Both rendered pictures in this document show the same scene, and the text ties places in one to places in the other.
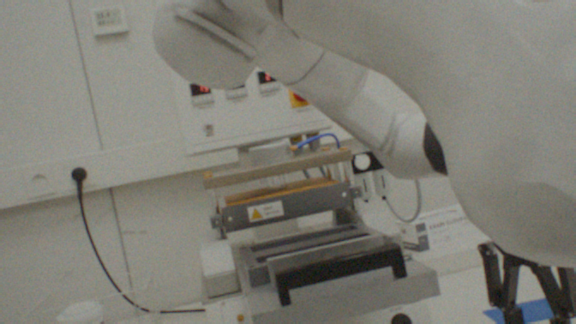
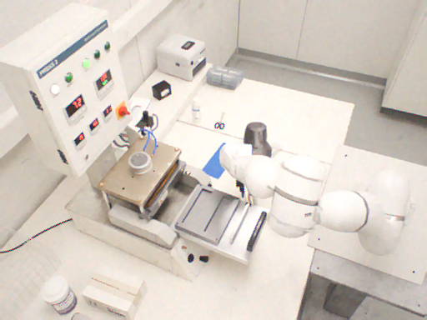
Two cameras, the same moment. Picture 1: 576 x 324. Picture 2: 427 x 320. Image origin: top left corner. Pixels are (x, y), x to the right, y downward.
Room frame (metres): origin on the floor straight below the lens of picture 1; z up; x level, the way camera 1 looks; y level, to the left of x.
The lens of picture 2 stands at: (0.40, 0.59, 2.08)
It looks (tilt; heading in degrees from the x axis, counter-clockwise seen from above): 49 degrees down; 304
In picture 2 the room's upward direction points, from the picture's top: 1 degrees counter-clockwise
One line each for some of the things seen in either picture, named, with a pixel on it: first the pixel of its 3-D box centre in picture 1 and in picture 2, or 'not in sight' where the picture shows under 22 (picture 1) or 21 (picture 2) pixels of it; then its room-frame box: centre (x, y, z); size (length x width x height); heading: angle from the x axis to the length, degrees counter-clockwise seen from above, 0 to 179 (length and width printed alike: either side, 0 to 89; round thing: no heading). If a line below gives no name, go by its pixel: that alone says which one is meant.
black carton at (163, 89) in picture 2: not in sight; (161, 90); (1.54, -0.64, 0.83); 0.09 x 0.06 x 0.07; 76
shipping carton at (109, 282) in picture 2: not in sight; (115, 292); (0.99, 0.34, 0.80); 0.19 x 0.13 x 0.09; 10
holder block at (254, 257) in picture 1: (310, 250); (208, 212); (0.82, -0.01, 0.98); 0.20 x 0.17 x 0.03; 98
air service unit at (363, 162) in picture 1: (368, 170); (145, 129); (1.24, -0.18, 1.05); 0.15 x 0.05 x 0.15; 98
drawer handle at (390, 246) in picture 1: (340, 273); (257, 230); (0.64, -0.04, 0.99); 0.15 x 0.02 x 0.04; 98
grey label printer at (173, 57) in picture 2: not in sight; (182, 56); (1.59, -0.91, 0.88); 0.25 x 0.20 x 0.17; 4
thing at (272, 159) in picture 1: (282, 173); (138, 164); (1.11, 0.01, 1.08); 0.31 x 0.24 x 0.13; 98
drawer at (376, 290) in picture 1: (319, 264); (220, 219); (0.77, -0.02, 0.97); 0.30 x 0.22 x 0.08; 8
